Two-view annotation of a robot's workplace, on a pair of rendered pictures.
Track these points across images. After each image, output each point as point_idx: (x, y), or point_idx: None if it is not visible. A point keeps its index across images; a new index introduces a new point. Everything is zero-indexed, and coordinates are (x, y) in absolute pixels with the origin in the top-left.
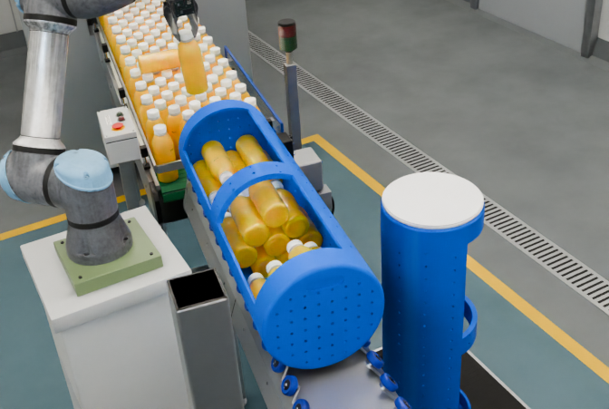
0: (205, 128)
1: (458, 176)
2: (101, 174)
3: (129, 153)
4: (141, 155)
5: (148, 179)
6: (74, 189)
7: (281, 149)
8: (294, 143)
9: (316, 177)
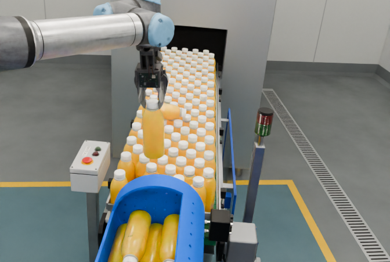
0: (142, 194)
1: None
2: None
3: (88, 186)
4: (108, 186)
5: (104, 208)
6: None
7: (184, 260)
8: (248, 209)
9: (249, 254)
